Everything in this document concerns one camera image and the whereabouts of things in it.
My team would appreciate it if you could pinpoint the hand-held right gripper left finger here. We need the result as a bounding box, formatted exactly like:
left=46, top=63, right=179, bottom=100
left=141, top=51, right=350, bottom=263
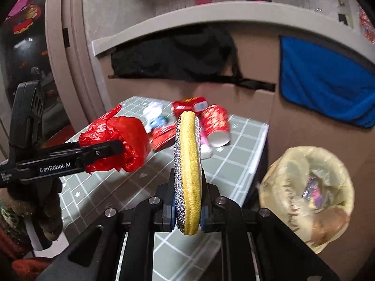
left=37, top=181, right=177, bottom=281

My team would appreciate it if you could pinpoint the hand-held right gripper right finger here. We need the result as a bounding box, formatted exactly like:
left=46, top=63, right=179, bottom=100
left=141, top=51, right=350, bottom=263
left=202, top=178, right=340, bottom=281

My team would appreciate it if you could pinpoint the red paper cup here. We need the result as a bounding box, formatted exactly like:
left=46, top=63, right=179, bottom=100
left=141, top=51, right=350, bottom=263
left=202, top=105, right=232, bottom=147

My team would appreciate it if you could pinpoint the pink lollipop-shaped wrapper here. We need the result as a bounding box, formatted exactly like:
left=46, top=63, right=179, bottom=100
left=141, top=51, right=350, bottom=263
left=199, top=123, right=213, bottom=159

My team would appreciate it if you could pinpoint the black bag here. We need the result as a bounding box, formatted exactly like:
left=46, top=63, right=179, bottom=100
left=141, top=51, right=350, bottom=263
left=108, top=25, right=276, bottom=93

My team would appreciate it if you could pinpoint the red knit clothing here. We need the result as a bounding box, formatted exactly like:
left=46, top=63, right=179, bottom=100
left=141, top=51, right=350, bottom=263
left=0, top=230, right=52, bottom=281

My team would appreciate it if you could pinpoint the shiny purple wrapper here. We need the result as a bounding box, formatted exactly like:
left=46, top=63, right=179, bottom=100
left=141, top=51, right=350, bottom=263
left=302, top=177, right=324, bottom=210

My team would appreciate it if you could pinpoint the trash bin with yellow bag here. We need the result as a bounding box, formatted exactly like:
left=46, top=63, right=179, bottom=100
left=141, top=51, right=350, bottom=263
left=259, top=146, right=356, bottom=254

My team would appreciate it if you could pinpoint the yellow silver scouring sponge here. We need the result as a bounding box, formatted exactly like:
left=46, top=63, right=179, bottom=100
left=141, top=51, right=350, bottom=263
left=173, top=111, right=203, bottom=236

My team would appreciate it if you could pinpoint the beige wooden frame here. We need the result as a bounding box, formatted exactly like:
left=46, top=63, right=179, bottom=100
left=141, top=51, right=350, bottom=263
left=44, top=0, right=365, bottom=115

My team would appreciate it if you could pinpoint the green grid tablecloth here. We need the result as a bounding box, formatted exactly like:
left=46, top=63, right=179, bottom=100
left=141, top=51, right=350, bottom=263
left=58, top=96, right=270, bottom=281

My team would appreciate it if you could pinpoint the red drink can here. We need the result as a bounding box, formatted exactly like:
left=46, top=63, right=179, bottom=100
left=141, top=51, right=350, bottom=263
left=171, top=96, right=209, bottom=118

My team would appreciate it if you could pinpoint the red snack packet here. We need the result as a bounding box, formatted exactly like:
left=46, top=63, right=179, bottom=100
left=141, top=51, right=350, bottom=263
left=150, top=124, right=178, bottom=152

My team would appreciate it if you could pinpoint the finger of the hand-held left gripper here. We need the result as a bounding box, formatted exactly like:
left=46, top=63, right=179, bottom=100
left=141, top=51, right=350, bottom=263
left=78, top=139, right=124, bottom=171

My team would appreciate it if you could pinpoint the person's left hand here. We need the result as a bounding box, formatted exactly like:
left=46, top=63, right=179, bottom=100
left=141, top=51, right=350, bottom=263
left=6, top=179, right=64, bottom=241

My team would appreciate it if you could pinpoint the blue towel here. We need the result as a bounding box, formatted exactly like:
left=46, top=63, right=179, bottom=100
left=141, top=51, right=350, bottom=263
left=278, top=36, right=375, bottom=129

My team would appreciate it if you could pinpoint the brown cardboard panel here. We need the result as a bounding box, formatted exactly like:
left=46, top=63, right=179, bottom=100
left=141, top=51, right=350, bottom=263
left=98, top=20, right=375, bottom=281

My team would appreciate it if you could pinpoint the red plastic bag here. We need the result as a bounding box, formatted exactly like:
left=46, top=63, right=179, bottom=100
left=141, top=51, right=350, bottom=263
left=79, top=104, right=151, bottom=173

